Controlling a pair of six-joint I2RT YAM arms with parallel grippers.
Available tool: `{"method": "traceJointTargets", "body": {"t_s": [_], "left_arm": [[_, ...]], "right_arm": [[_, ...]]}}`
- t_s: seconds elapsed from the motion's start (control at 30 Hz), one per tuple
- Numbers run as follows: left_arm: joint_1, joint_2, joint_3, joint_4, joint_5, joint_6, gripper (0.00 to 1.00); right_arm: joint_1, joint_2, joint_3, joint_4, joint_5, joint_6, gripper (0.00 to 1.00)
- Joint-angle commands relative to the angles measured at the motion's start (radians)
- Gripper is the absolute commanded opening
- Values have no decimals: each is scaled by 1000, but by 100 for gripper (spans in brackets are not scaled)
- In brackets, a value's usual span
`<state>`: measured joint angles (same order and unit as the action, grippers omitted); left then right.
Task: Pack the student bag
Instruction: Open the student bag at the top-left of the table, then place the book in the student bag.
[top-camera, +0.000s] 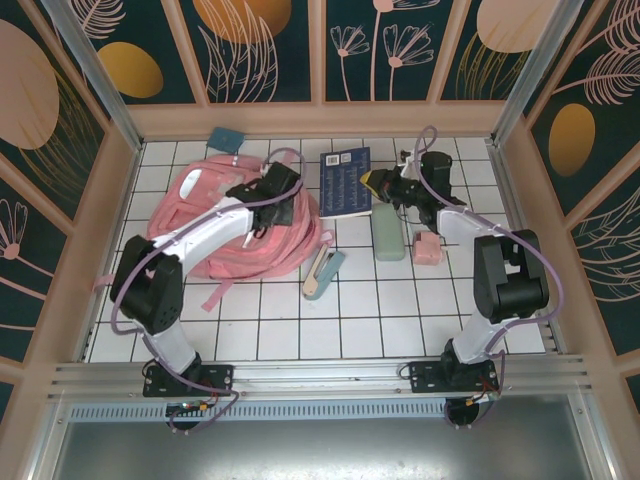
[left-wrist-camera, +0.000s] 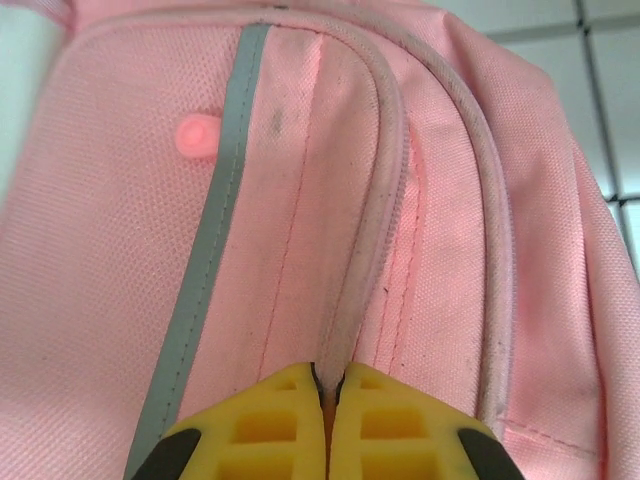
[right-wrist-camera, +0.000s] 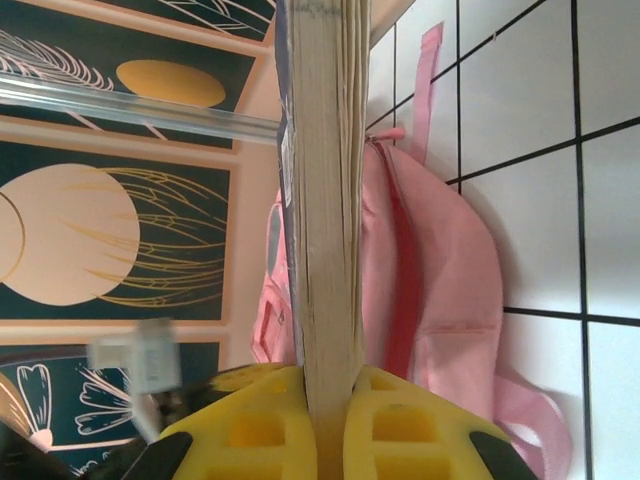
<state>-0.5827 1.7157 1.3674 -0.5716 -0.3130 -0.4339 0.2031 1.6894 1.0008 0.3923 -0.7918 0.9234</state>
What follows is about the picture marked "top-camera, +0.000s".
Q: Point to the pink backpack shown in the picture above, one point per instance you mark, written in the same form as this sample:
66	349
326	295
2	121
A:
295	235

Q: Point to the thin dark blue barcode book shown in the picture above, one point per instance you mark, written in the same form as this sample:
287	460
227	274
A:
340	185

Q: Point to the light green pencil case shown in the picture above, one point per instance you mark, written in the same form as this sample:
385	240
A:
387	235

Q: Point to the pink plastic box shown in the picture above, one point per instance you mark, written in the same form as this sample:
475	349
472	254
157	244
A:
427	250

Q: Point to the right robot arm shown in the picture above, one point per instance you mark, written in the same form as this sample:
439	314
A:
465	222

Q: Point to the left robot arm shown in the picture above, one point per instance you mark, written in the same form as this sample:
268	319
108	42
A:
210	227

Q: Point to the teal and beige stapler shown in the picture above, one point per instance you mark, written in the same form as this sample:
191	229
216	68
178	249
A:
325	275

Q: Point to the grey metal panel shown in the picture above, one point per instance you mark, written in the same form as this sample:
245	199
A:
320	455

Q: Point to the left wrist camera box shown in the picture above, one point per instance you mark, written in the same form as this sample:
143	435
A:
281	177

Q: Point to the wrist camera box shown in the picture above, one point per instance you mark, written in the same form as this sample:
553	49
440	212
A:
281	177
436	167

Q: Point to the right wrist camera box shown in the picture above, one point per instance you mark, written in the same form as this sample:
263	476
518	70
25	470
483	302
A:
436	167

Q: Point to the dark floral wall panel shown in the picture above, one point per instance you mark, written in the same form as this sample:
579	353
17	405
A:
465	30
370	75
20	310
30	175
615	310
165	30
295	60
615	130

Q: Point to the aluminium side rail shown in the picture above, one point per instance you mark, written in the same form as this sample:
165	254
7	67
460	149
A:
525	200

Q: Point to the aluminium front rail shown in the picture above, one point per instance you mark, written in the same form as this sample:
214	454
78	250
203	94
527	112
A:
320	377

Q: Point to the aluminium corner post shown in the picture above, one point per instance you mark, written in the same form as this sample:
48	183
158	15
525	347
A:
95	75
530	65

